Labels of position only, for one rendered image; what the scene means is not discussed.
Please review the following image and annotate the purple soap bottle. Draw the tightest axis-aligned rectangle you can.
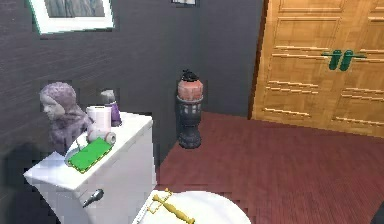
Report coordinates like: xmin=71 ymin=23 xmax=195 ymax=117
xmin=100 ymin=89 xmax=123 ymax=128

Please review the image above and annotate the small white paper roll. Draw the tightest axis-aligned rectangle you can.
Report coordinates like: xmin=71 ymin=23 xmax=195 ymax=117
xmin=87 ymin=129 xmax=117 ymax=146

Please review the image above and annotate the white toilet paper roll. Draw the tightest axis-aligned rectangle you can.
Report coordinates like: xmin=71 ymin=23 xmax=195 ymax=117
xmin=86 ymin=105 xmax=113 ymax=134

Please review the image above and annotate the green flat book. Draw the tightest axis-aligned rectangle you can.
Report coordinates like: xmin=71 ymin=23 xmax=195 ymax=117
xmin=67 ymin=137 xmax=113 ymax=174

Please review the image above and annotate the grey bust statue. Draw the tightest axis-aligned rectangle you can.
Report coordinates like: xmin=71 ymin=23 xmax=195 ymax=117
xmin=39 ymin=81 xmax=95 ymax=157

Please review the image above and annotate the grey toilet flush lever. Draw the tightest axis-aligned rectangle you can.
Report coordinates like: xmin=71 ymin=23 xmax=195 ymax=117
xmin=82 ymin=188 xmax=105 ymax=208

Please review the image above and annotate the wooden room door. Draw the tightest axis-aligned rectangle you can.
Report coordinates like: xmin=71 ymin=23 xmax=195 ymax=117
xmin=251 ymin=0 xmax=384 ymax=138

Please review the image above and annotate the dark pedestal with pink pot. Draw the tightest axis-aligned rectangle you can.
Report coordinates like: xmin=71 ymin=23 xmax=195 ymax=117
xmin=175 ymin=69 xmax=205 ymax=150

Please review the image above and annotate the green door handle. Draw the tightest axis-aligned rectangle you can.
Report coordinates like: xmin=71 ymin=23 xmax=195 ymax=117
xmin=339 ymin=49 xmax=368 ymax=72
xmin=321 ymin=49 xmax=343 ymax=71

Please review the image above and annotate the white framed wall picture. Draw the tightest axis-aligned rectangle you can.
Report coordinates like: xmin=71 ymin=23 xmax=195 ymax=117
xmin=27 ymin=0 xmax=115 ymax=36

